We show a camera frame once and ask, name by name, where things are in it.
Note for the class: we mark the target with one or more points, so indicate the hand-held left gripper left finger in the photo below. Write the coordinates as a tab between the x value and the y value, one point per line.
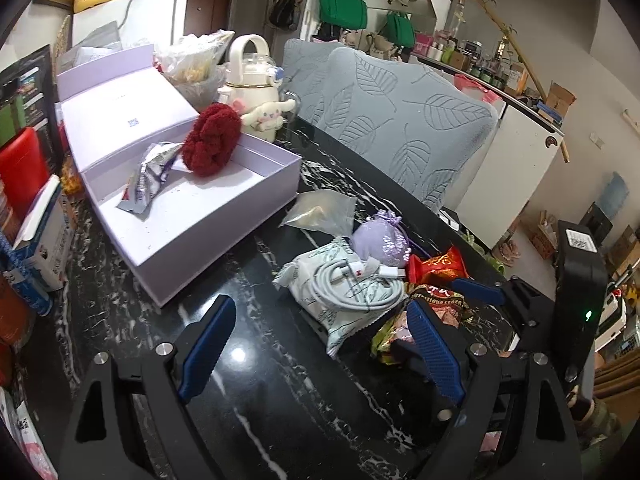
207	347

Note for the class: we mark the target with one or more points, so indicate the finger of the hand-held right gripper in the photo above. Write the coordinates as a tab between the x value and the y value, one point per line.
405	352
477	291

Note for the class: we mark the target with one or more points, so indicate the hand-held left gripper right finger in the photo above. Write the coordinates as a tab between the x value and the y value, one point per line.
432	355

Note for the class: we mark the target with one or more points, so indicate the brown red snack packet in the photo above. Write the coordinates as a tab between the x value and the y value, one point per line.
445	300

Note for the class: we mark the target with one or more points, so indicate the white leaf-print tissue pack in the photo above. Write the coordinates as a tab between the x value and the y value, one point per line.
350	327

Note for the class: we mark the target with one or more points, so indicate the purple tasselled sachet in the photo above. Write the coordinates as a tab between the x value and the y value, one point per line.
380	240

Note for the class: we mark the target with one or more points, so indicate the lavender gift box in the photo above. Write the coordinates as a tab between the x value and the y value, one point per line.
200	220

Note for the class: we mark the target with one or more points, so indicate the clear plastic powder bag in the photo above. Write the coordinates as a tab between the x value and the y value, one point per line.
320	210

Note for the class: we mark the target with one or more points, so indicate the red fuzzy scrunchie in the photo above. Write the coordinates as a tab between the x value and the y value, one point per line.
212	140

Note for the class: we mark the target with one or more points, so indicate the pink sandals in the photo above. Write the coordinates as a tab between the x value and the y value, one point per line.
510	252

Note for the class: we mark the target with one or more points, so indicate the white power strip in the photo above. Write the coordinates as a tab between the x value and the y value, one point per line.
452	220

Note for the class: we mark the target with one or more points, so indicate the white counter cabinet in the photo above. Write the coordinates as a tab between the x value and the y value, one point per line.
510	170

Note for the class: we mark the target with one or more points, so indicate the bamboo stalk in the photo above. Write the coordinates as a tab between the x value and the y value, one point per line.
565	152

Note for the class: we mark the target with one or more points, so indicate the silver snack packet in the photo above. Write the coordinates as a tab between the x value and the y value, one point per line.
147	180

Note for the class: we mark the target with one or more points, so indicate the grey leaf-pattern chair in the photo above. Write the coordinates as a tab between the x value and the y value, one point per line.
410	125
305	65

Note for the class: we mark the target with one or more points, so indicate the white blue carton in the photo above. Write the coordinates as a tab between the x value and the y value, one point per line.
47	245

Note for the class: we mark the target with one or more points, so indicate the blue tube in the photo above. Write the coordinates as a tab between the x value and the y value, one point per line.
25	285

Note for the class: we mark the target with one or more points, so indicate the cardboard box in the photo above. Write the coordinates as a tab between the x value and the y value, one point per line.
560	100

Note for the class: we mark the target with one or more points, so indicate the pink cloth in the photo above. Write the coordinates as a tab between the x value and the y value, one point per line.
475	87

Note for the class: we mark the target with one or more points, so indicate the orange snack bag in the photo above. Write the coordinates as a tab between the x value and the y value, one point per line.
72	180

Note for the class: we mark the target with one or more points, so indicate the row of cosmetic bottles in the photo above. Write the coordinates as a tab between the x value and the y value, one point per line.
480	67

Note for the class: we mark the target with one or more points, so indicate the white plush dog toy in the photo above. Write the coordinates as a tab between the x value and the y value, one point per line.
267	117

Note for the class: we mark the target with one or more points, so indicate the red bottle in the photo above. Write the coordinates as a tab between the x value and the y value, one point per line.
22	165

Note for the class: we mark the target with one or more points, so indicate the cream tote bags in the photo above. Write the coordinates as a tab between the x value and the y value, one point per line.
370	42

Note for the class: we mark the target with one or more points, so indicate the cream kettle-shaped bottle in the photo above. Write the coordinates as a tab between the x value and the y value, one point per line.
250	80

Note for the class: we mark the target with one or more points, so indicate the green handbag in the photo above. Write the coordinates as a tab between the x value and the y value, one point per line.
400	30
342	10

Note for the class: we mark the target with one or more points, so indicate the plastic bag of food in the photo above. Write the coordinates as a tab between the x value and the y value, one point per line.
195	60

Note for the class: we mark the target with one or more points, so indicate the black printed package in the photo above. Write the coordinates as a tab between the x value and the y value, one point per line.
25	90

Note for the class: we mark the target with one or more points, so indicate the grey plastic bags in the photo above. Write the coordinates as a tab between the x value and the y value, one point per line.
95	42

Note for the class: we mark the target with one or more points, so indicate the white fridge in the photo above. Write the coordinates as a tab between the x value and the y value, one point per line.
145	15

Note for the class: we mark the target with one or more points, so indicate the brown door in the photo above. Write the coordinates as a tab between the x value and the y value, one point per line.
210	5

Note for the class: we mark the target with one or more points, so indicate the black handbag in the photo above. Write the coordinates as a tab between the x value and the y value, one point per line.
285	7

